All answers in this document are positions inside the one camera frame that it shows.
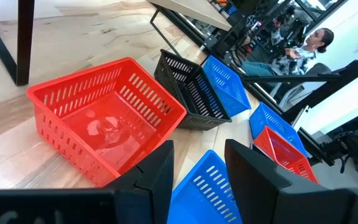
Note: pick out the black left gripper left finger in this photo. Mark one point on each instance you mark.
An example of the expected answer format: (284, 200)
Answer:
(154, 186)

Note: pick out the blue plastic slotted basket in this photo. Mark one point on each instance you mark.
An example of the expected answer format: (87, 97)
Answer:
(204, 193)
(272, 123)
(228, 84)

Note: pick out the wooden shelf with black frame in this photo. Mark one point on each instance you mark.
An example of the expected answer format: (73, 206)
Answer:
(25, 40)

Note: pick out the black aluminium frame beam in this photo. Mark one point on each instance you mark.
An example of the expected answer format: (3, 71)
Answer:
(331, 87)

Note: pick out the grey office chair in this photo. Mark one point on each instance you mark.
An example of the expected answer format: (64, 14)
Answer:
(309, 77)

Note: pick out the seated person among equipment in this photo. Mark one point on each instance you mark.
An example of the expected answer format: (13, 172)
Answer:
(278, 29)

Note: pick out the seated person looking sideways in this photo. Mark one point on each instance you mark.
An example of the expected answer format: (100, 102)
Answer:
(300, 59)

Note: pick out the black plastic slotted basket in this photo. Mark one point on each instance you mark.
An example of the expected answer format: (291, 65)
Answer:
(204, 116)

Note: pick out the red plastic slotted basket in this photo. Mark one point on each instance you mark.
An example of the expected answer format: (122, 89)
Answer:
(283, 154)
(82, 102)

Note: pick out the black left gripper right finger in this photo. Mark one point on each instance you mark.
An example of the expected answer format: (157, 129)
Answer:
(259, 183)

